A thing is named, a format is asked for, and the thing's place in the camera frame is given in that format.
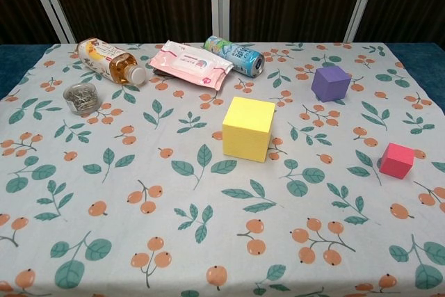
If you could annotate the small pink foam cube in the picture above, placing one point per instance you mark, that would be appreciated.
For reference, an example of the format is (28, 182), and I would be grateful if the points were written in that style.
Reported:
(396, 161)

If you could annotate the floral print tablecloth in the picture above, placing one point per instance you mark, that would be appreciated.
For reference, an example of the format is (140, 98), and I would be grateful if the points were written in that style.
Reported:
(139, 172)

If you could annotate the blue green drink can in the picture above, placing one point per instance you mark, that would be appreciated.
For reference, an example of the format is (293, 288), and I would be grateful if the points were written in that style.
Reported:
(236, 55)

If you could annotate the medium purple foam cube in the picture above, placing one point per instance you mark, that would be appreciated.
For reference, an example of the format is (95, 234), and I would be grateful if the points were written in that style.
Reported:
(330, 83)

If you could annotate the pink wet wipes pack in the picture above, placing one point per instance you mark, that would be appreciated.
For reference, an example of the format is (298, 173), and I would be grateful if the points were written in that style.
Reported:
(187, 62)

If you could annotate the large yellow foam cube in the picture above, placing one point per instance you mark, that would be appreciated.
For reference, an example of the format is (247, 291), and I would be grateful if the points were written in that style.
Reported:
(247, 130)

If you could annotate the amber tea plastic bottle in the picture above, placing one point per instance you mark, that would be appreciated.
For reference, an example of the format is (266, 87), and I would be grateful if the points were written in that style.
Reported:
(104, 58)

